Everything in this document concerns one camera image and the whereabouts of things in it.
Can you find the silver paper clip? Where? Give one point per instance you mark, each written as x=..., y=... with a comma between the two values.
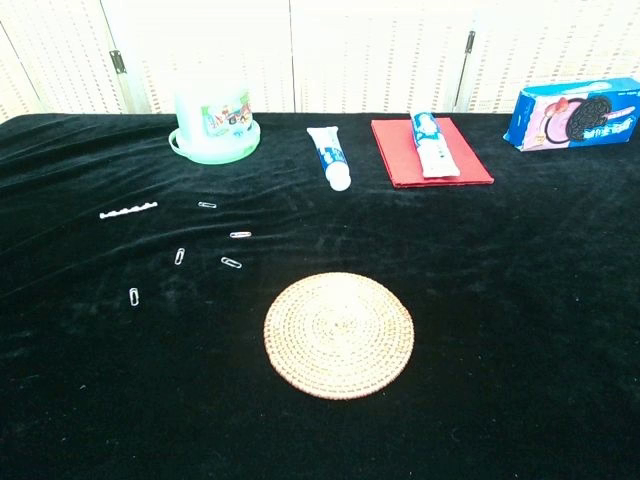
x=179, y=256
x=231, y=262
x=240, y=234
x=134, y=296
x=207, y=204

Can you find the blue white toothpaste tube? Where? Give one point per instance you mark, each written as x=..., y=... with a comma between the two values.
x=331, y=157
x=434, y=150

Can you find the round woven rattan coaster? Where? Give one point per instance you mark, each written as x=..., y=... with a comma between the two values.
x=339, y=335

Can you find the red notebook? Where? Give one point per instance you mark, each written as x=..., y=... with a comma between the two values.
x=397, y=160

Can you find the green plastic bucket white lid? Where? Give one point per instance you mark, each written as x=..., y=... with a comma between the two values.
x=215, y=145

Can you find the black velvet tablecloth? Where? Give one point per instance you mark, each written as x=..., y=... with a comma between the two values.
x=475, y=300

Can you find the woven bamboo folding screen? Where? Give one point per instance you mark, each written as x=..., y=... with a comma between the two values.
x=350, y=50

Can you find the black screen hinge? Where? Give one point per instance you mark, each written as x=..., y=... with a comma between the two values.
x=118, y=61
x=470, y=42

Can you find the blue Oreo cookie box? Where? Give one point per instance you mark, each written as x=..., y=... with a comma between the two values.
x=575, y=120

